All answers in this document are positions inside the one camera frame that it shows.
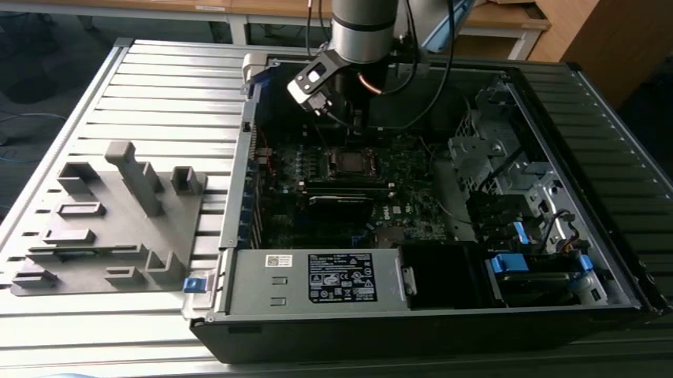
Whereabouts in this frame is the black fan shroud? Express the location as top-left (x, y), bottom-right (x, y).
top-left (398, 242), bottom-right (488, 310)

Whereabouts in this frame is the silver metal drive cage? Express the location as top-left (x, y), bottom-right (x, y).
top-left (446, 74), bottom-right (607, 253)

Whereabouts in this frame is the wooden desk white frame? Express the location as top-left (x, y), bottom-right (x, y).
top-left (0, 0), bottom-right (552, 61)

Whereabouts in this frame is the grey parts rack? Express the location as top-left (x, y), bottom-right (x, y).
top-left (8, 140), bottom-right (210, 297)

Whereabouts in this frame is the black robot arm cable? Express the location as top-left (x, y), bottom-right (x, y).
top-left (307, 0), bottom-right (458, 132)

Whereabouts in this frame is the black graphics card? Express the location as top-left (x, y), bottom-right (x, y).
top-left (307, 193), bottom-right (378, 239)

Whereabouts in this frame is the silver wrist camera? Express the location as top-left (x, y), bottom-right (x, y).
top-left (286, 50), bottom-right (343, 117)

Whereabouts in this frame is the wooden cabinet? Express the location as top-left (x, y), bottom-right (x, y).
top-left (528, 0), bottom-right (673, 107)

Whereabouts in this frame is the metal socket cover frame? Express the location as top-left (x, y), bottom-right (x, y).
top-left (326, 149), bottom-right (381, 180)

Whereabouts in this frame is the grey power supply unit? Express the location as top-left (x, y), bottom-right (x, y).
top-left (213, 247), bottom-right (412, 316)

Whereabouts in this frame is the black open PC case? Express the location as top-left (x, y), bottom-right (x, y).
top-left (181, 53), bottom-right (672, 365)

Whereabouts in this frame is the black disk wire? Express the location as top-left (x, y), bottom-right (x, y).
top-left (544, 208), bottom-right (574, 253)

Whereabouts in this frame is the thin wire locking lever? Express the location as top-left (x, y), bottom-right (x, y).
top-left (309, 117), bottom-right (333, 154)

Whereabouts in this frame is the hard disk in blue carrier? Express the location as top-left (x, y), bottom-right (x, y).
top-left (486, 251), bottom-right (593, 308)

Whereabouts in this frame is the RAM slot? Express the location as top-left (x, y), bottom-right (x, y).
top-left (307, 179), bottom-right (389, 187)
top-left (307, 185), bottom-right (390, 195)

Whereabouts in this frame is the brown chipset heatsink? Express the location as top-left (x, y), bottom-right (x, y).
top-left (375, 226), bottom-right (406, 243)

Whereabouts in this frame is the green motherboard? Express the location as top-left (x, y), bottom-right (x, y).
top-left (255, 129), bottom-right (474, 249)

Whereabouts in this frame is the blue cable on floor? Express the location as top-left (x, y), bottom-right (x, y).
top-left (0, 112), bottom-right (70, 166)

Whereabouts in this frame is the coloured power wire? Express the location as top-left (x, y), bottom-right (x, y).
top-left (557, 235), bottom-right (590, 255)

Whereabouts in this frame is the grey case handle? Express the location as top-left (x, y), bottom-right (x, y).
top-left (241, 53), bottom-right (270, 95)

